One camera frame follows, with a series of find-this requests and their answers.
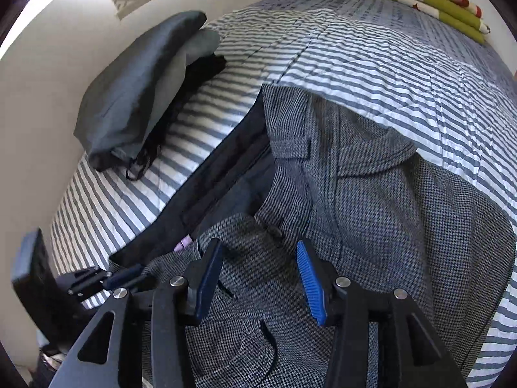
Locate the grey white striped blanket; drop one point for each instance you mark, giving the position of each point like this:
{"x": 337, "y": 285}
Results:
{"x": 363, "y": 60}

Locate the grey houndstooth pants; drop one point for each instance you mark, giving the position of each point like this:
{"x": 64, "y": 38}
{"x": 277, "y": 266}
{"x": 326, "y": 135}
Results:
{"x": 363, "y": 210}

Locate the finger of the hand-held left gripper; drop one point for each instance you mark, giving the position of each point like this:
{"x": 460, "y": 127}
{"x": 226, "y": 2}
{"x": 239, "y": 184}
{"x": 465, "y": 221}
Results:
{"x": 121, "y": 279}

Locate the blue patterned bed sheet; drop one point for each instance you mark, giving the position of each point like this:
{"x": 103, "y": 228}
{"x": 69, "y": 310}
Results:
{"x": 404, "y": 20}

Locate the green floral folded quilt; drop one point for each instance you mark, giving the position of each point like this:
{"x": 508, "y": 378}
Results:
{"x": 456, "y": 16}

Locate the dark grey folded garment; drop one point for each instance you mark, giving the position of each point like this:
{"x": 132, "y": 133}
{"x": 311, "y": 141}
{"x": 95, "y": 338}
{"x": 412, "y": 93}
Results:
{"x": 133, "y": 89}

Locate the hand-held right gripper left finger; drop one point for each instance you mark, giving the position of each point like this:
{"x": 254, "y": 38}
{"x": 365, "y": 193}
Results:
{"x": 210, "y": 279}

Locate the black pants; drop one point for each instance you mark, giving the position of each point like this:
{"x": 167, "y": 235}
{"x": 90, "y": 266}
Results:
{"x": 210, "y": 186}

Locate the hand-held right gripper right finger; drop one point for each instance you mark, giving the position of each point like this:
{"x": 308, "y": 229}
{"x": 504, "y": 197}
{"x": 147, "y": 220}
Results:
{"x": 311, "y": 283}

